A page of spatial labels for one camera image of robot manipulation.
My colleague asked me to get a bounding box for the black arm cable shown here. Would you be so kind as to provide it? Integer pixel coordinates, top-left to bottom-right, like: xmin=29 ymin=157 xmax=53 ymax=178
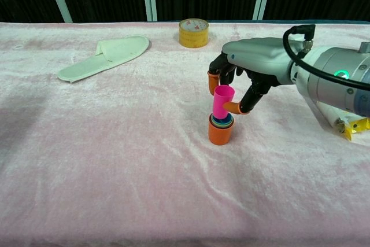
xmin=282 ymin=24 xmax=370 ymax=91

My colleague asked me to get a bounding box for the white yellow snack package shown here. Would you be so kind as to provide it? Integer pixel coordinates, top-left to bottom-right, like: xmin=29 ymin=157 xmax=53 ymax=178
xmin=316 ymin=101 xmax=370 ymax=141

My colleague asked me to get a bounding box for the orange plastic cup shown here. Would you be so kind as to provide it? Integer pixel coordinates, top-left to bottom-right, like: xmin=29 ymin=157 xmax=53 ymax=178
xmin=208 ymin=113 xmax=235 ymax=146

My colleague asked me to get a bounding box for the dark blue plastic cup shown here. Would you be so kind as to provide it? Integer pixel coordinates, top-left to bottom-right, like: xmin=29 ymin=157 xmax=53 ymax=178
xmin=210 ymin=115 xmax=234 ymax=129

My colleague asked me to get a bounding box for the pink plastic cup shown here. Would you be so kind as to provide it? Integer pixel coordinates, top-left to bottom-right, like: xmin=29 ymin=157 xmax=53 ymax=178
xmin=212 ymin=84 xmax=235 ymax=120

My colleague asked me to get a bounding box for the yellow tape roll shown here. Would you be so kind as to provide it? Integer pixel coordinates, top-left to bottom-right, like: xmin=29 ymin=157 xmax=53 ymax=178
xmin=178 ymin=18 xmax=209 ymax=48

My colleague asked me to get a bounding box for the pink plush table cloth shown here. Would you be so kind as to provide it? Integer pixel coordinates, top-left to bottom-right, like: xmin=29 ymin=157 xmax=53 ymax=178
xmin=0 ymin=21 xmax=370 ymax=247

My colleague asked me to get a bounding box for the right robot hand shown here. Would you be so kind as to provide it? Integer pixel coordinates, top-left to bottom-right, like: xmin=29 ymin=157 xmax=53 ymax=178
xmin=207 ymin=37 xmax=294 ymax=116

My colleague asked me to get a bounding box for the white disposable slipper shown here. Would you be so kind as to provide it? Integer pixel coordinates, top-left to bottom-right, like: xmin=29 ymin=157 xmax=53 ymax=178
xmin=56 ymin=35 xmax=150 ymax=83

